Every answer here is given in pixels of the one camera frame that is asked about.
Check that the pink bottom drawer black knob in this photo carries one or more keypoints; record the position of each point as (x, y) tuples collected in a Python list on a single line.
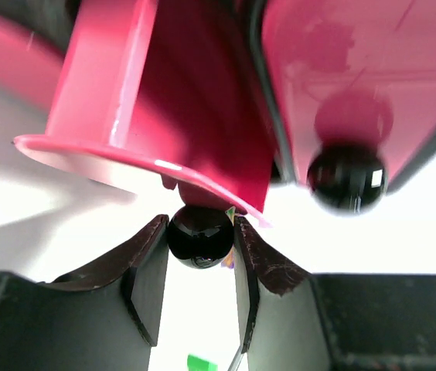
[(30, 65)]

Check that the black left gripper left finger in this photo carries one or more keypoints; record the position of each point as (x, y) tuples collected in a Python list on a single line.
[(104, 315)]

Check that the pink drawer with black knob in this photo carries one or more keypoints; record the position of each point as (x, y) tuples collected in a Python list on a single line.
[(354, 86)]

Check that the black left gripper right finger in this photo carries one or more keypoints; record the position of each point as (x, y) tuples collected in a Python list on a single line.
[(290, 319)]

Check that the small green lego brick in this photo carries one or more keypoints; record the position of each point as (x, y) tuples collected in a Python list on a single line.
[(195, 363)]

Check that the purple curved butterfly lego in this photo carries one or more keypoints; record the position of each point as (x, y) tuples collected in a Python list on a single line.
[(229, 259)]

